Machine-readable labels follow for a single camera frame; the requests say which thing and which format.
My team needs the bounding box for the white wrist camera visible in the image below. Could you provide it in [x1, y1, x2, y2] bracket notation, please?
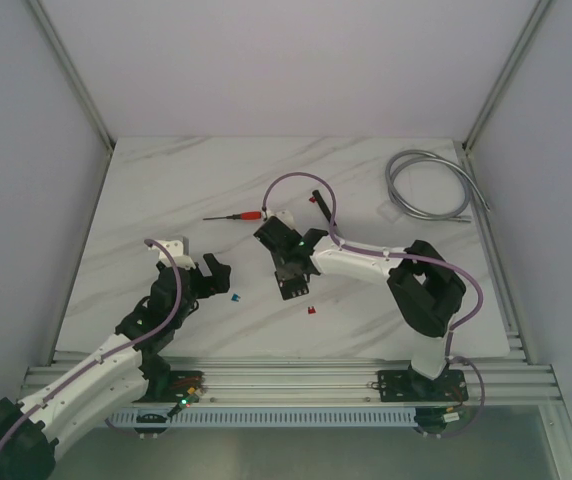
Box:
[262, 209, 296, 230]
[154, 237, 194, 269]

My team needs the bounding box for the right aluminium frame post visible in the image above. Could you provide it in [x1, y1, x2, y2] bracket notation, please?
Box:
[460, 0, 557, 151]

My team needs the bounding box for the white slotted cable duct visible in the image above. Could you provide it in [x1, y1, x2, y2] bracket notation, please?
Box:
[109, 406, 417, 429]

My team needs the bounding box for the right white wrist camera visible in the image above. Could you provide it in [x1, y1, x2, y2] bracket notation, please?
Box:
[262, 209, 296, 230]

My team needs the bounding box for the left aluminium frame post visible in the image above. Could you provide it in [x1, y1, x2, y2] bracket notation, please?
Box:
[23, 0, 116, 155]

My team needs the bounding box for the black handle claw hammer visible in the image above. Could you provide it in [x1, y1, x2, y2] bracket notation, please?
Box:
[311, 190, 336, 226]

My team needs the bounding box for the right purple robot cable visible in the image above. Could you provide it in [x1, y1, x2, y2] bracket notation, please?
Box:
[261, 171, 486, 440]

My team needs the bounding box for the black fuse box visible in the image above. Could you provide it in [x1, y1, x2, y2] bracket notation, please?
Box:
[275, 273, 309, 301]

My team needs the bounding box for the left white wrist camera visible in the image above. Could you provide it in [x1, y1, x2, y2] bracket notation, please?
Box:
[154, 237, 194, 269]

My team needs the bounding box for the aluminium frame post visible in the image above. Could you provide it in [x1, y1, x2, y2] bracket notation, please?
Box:
[460, 0, 557, 151]
[23, 0, 116, 155]

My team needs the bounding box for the red handle screwdriver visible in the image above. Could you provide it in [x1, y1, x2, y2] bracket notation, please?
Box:
[204, 211, 262, 221]

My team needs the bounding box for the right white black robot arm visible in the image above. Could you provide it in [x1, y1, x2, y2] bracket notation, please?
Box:
[254, 216, 466, 401]

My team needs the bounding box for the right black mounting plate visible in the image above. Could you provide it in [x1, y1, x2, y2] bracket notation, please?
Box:
[373, 368, 469, 403]

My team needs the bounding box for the grey coiled cable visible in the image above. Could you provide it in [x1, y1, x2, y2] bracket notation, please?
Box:
[384, 148, 494, 226]

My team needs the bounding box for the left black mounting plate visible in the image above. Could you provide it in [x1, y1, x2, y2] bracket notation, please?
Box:
[138, 370, 204, 403]

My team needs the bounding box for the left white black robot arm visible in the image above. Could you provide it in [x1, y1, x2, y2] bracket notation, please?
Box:
[0, 254, 231, 479]

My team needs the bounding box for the black mounting plate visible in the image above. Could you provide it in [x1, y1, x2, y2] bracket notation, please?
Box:
[373, 368, 469, 403]
[138, 370, 204, 403]

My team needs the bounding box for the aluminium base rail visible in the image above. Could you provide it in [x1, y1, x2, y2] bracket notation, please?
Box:
[20, 355, 562, 407]

